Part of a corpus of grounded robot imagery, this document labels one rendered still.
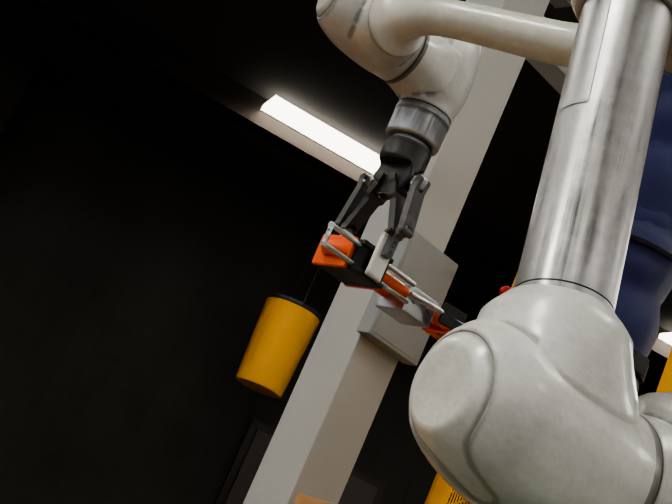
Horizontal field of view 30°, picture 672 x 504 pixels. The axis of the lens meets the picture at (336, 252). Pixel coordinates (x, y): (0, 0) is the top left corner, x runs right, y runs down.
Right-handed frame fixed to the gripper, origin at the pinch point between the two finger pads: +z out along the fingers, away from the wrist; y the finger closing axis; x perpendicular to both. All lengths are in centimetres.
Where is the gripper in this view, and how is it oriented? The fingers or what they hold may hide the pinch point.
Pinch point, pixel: (358, 260)
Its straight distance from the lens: 189.1
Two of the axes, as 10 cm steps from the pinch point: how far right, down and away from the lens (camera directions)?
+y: -6.6, -0.6, 7.5
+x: -6.4, -4.8, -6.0
